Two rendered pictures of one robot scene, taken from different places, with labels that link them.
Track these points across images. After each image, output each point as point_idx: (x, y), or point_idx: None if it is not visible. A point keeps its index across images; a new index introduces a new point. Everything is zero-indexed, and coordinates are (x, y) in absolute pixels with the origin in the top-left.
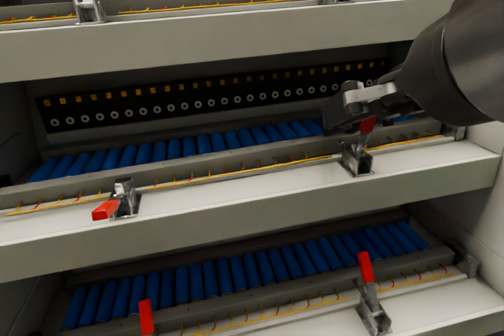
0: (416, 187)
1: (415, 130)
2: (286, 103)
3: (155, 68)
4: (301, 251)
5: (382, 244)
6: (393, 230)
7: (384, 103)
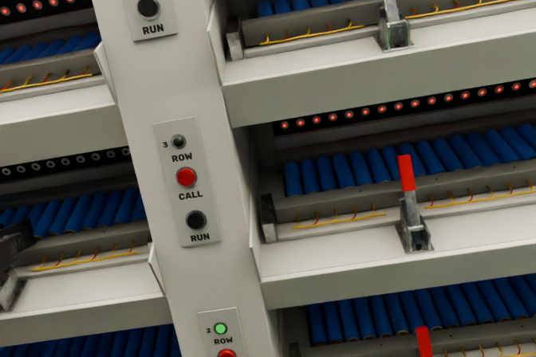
0: (67, 325)
1: (116, 241)
2: (21, 181)
3: None
4: (44, 349)
5: (128, 351)
6: (159, 331)
7: None
